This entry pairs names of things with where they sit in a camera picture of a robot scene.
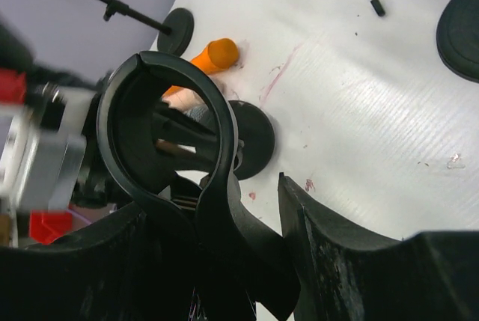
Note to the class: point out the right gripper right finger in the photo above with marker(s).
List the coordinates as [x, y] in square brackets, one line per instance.
[348, 272]

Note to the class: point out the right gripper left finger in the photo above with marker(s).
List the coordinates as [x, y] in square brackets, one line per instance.
[122, 267]

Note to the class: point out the silver glitter microphone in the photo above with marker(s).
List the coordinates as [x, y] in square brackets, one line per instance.
[202, 115]

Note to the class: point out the pink microphone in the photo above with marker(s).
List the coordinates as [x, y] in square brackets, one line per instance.
[182, 99]

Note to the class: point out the orange microphone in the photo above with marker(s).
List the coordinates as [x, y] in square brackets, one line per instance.
[217, 56]

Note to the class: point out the black round base shock stand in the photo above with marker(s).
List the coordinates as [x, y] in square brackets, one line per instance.
[457, 38]

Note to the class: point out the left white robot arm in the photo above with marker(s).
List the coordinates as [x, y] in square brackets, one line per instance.
[15, 55]

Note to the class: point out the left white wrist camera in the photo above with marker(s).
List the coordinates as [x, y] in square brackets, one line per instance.
[42, 146]

